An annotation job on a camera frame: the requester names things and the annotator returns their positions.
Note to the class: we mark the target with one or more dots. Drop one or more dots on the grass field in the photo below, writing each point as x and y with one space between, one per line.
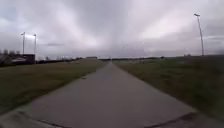
36 78
186 76

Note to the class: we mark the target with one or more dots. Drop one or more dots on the dark building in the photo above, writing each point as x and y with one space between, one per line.
18 59

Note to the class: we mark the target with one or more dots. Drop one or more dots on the low distant building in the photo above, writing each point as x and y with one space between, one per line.
91 57

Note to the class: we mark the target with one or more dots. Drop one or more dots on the grey concrete path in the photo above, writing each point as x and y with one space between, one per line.
110 96

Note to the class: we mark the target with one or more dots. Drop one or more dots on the tall street lamp pole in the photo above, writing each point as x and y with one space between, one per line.
200 36

